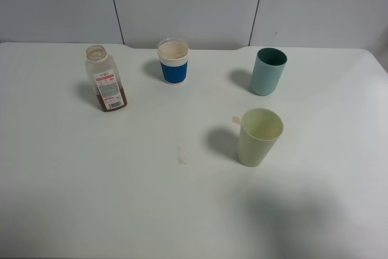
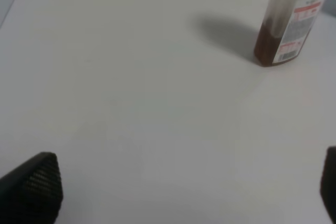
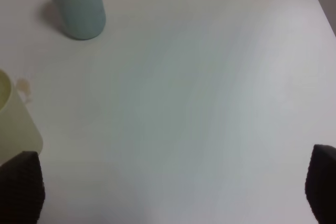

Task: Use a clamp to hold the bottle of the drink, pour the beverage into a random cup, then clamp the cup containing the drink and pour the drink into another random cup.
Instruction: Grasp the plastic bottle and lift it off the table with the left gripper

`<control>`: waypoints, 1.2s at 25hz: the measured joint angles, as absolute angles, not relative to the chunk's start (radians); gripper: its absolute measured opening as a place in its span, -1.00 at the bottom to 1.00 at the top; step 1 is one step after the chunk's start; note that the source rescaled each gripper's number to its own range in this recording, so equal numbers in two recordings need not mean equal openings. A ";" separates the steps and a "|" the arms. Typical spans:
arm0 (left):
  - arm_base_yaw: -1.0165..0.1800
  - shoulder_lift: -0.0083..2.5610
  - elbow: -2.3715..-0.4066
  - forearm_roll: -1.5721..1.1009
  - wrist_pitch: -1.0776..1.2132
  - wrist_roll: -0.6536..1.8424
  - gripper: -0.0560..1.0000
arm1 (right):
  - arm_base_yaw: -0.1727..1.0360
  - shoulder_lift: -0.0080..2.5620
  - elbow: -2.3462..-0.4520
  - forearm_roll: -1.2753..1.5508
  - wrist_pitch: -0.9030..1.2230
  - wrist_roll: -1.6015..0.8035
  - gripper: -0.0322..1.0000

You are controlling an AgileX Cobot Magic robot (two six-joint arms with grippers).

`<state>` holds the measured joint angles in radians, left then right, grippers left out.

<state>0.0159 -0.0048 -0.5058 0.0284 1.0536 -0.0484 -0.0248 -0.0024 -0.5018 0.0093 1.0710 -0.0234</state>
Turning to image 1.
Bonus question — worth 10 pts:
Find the teal plastic cup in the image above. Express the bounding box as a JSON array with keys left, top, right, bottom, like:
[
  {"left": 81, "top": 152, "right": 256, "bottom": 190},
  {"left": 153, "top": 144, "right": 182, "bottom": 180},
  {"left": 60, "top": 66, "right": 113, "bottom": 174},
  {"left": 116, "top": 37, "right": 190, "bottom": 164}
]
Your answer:
[{"left": 251, "top": 47, "right": 287, "bottom": 96}]

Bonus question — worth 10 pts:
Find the clear plastic drink bottle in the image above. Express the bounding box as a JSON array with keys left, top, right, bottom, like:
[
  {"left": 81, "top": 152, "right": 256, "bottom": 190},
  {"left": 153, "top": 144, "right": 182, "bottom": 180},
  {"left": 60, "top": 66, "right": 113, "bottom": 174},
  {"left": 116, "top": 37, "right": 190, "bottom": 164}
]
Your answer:
[{"left": 85, "top": 45, "right": 127, "bottom": 112}]

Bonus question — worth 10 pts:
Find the blue sleeved coffee cup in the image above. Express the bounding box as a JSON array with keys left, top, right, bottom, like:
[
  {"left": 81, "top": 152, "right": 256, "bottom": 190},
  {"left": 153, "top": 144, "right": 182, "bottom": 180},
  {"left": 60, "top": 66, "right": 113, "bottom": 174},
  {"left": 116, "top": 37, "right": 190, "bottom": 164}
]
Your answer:
[{"left": 157, "top": 38, "right": 190, "bottom": 85}]

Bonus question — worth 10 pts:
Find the pale green plastic cup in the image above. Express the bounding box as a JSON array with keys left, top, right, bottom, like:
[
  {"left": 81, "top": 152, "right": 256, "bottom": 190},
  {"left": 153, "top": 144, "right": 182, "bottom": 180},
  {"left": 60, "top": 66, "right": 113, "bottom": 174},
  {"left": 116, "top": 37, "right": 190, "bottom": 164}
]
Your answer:
[{"left": 238, "top": 108, "right": 284, "bottom": 167}]

